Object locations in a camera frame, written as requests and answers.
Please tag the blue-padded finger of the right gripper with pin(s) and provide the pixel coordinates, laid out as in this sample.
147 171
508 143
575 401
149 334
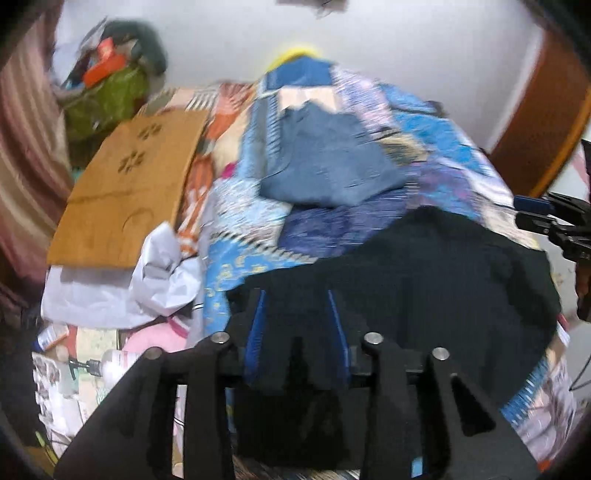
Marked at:
540 224
538 206

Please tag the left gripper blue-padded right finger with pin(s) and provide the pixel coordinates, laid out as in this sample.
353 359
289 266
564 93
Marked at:
342 335

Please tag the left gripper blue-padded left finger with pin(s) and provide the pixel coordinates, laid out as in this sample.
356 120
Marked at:
253 327

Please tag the black pants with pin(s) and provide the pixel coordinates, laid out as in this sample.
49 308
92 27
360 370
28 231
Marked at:
452 319

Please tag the person's right hand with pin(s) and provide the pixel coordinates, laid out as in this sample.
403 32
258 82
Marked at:
582 286

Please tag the brown wooden door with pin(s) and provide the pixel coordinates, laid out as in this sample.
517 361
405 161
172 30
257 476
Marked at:
549 120

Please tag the folded blue jeans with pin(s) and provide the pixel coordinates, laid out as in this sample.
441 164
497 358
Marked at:
328 160

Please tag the white crumpled cloth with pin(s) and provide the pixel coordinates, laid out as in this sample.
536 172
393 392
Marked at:
161 283

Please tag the blue patchwork quilt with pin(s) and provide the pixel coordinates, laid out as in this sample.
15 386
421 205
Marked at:
253 234

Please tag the bamboo lap desk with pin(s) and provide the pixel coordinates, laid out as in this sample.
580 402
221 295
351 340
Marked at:
134 183

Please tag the orange striped bedsheet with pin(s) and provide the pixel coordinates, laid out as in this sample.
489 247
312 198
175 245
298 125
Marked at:
227 107

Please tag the yellow foam tube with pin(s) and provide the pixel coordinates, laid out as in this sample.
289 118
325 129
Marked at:
293 53

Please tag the striped pink curtain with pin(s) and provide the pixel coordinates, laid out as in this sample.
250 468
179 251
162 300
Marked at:
35 168

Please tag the green fabric storage box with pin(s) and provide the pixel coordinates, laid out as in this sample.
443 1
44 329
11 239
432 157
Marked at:
105 105

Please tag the grey plush pillow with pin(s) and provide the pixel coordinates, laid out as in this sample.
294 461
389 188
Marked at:
147 47

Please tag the orange box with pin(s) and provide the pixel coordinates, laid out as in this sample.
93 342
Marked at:
106 61

